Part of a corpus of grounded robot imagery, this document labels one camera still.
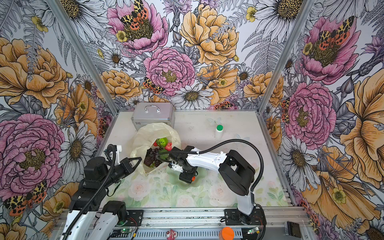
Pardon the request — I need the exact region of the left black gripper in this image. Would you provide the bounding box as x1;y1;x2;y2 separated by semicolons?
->
100;157;142;188

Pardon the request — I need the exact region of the purple grape bunch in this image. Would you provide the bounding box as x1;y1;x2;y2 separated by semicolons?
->
144;148;168;168

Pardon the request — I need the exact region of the red pink apple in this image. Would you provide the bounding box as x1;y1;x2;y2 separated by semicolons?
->
165;143;173;151

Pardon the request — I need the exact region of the green bumpy fruit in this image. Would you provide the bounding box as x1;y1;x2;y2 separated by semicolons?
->
156;138;169;148

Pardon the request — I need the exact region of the translucent cream plastic bag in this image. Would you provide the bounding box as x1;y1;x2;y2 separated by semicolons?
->
130;123;181;175

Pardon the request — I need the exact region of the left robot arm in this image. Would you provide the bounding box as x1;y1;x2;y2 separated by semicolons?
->
61;157;142;240

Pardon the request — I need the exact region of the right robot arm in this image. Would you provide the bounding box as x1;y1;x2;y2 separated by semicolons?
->
167;146;256;225

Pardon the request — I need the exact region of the light green plate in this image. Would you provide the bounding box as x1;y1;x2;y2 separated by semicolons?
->
166;167;207;190

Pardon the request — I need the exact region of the silver metal case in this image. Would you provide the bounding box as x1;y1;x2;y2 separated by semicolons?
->
131;102;175;130

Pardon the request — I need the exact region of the white bottle green cap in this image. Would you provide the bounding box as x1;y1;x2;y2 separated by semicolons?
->
215;125;224;140

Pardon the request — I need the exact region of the red white small object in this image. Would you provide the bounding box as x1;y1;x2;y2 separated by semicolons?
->
166;230;178;240

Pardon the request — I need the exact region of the orange round cap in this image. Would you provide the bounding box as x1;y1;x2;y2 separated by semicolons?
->
219;227;235;240

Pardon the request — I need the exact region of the green circuit board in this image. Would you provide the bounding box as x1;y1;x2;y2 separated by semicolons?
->
247;227;261;235

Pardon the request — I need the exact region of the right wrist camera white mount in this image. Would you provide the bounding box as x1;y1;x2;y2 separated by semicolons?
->
168;163;184;173

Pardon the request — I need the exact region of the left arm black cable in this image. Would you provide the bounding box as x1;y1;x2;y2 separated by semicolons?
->
61;143;118;240

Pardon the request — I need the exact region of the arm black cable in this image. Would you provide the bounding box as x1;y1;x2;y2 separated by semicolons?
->
61;143;118;240
155;138;266;240

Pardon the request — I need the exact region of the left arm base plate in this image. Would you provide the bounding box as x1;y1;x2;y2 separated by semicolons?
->
119;210;144;227

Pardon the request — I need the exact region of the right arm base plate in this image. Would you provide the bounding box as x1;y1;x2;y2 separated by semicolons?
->
224;208;267;226

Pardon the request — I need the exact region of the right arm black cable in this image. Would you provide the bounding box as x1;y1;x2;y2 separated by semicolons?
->
155;138;266;240

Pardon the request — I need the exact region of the aluminium front rail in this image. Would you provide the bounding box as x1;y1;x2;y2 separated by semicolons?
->
50;202;316;240

